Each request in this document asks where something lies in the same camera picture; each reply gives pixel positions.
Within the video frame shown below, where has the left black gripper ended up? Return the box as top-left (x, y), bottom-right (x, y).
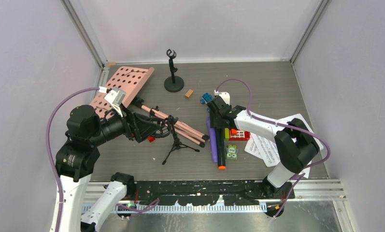
top-left (91, 101), bottom-right (160, 144)

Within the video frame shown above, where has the orange black microphone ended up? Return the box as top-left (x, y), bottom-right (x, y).
top-left (215, 129), bottom-right (226, 170)

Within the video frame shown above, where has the purple microphone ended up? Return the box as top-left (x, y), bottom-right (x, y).
top-left (206, 117), bottom-right (218, 163)

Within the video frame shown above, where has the black tripod mic stand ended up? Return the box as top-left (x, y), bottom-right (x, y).
top-left (151, 116), bottom-right (200, 165)

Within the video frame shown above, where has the sheet music page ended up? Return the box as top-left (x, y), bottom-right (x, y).
top-left (249, 112), bottom-right (331, 172)
top-left (244, 134), bottom-right (311, 179)

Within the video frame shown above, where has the pink music stand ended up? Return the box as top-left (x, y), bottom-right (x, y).
top-left (91, 66), bottom-right (209, 147)

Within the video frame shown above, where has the black round base mic stand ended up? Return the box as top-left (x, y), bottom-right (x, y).
top-left (164, 49), bottom-right (184, 93)

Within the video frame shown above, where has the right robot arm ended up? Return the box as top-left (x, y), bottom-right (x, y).
top-left (207, 96), bottom-right (323, 199)

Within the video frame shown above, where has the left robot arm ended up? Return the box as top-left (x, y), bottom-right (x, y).
top-left (50, 105), bottom-right (161, 232)

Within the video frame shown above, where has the purple red toy block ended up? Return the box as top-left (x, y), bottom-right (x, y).
top-left (148, 136), bottom-right (156, 143)

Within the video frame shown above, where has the lime green toy block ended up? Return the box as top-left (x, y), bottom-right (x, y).
top-left (224, 128), bottom-right (230, 141)

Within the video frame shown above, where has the red window toy block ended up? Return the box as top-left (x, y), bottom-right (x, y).
top-left (229, 129), bottom-right (251, 141)

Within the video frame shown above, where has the blue white toy car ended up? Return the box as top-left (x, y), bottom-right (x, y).
top-left (200, 93), bottom-right (213, 105)

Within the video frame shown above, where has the green monster face block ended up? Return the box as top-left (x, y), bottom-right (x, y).
top-left (226, 145), bottom-right (238, 160)

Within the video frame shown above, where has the brown wooden block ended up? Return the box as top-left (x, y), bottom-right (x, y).
top-left (185, 89), bottom-right (194, 99)

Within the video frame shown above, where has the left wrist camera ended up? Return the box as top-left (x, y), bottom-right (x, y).
top-left (104, 87), bottom-right (126, 117)

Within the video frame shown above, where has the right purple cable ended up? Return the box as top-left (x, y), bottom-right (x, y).
top-left (215, 78), bottom-right (331, 218)

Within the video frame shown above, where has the purple cable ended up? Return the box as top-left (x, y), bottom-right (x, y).
top-left (45, 87), bottom-right (108, 232)
top-left (215, 78), bottom-right (331, 218)

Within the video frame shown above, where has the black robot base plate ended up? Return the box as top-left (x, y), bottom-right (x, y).
top-left (123, 180), bottom-right (295, 206)

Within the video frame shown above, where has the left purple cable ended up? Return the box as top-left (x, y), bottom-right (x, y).
top-left (45, 87), bottom-right (108, 232)

